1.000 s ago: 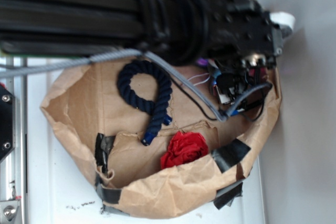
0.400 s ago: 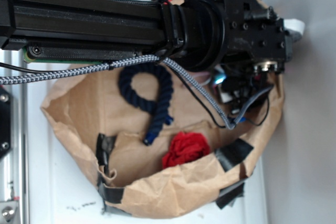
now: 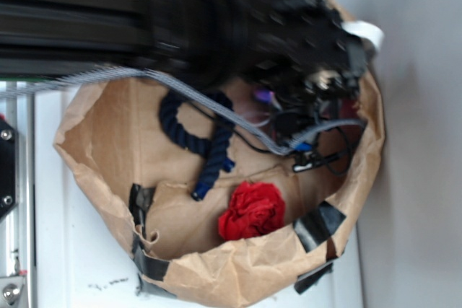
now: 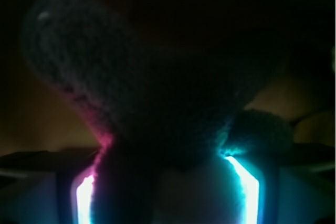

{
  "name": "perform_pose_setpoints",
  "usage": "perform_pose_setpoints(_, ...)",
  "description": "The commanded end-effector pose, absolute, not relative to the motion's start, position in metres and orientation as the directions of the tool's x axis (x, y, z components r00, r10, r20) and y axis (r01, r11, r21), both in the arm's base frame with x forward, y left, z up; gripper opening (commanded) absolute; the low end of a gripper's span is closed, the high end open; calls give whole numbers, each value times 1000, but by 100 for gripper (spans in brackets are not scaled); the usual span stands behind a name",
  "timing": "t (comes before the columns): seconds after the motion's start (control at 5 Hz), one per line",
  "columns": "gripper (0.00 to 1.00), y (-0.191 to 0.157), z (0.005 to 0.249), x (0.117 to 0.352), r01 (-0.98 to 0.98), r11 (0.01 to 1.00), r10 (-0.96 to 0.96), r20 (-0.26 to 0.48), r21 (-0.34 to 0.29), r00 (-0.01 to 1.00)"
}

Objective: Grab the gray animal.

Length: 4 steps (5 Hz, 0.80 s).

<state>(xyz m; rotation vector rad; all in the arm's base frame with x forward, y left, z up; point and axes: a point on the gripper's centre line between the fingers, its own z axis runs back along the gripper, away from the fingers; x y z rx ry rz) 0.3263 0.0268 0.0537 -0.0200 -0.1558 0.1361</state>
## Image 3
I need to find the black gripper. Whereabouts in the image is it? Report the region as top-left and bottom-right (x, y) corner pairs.
(193, 0), (367, 105)

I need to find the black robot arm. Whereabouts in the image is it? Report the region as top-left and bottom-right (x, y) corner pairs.
(1, 0), (367, 102)

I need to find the brown paper bag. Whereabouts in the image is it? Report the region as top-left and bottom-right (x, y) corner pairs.
(54, 72), (385, 307)

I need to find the red crumpled paper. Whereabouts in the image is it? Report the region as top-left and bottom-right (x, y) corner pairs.
(218, 182), (286, 241)

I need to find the black tape piece right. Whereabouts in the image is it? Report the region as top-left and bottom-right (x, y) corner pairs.
(292, 201), (347, 294)

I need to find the black tape piece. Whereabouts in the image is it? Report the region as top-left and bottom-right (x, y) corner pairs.
(128, 183), (176, 299)
(292, 201), (347, 294)

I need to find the black tape piece left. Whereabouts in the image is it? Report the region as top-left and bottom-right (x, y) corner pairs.
(128, 183), (176, 299)

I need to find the dark blue rope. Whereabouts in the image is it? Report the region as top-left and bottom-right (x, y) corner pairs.
(158, 90), (236, 201)

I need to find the black cable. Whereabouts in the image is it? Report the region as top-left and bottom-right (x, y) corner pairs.
(182, 100), (365, 177)

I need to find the gray braided cable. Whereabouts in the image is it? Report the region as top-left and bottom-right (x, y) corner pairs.
(0, 66), (365, 156)

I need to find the aluminium frame rail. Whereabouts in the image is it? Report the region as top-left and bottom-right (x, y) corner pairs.
(1, 96), (37, 307)

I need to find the black octagonal mount plate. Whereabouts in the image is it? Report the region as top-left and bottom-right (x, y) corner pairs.
(0, 113), (17, 221)

